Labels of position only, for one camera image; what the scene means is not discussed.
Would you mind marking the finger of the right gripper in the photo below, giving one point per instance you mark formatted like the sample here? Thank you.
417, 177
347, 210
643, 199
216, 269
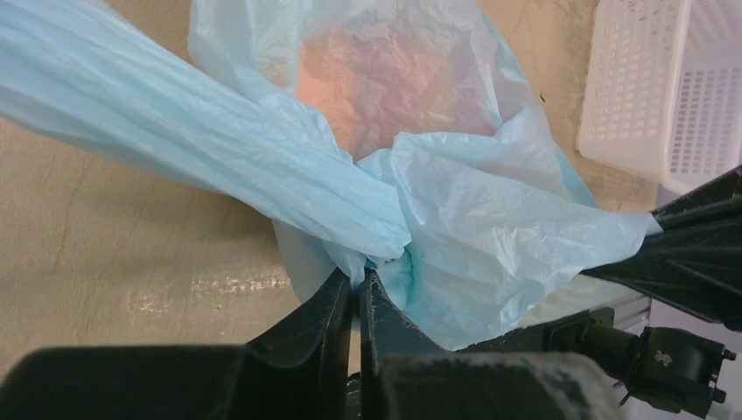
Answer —
694, 263

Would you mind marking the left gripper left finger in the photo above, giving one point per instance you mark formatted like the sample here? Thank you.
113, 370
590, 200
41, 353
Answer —
297, 369

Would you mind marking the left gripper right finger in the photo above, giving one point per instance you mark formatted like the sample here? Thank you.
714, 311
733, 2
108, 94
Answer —
390, 342

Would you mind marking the light blue plastic bag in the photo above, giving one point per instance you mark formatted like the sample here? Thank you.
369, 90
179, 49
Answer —
396, 135

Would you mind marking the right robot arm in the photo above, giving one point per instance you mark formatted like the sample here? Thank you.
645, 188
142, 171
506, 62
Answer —
671, 369

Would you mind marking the white plastic basket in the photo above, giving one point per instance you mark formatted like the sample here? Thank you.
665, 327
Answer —
663, 90

